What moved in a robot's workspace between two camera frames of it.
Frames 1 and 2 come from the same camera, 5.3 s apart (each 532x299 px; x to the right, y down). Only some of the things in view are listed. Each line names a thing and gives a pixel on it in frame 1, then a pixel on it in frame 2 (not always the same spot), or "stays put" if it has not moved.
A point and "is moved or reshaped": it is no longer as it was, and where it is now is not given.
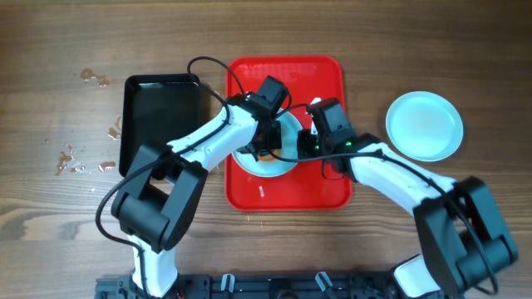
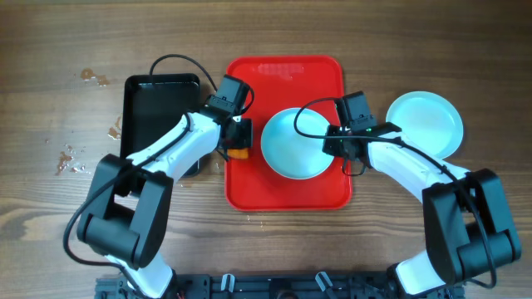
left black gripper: [276, 139] to [247, 135]
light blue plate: [425, 126] stays put
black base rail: [291, 286] stays put
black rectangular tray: [155, 110] stays put
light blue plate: [289, 126] is moved or reshaped
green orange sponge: [267, 155] is moved or reshaped
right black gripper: [305, 150] to [330, 147]
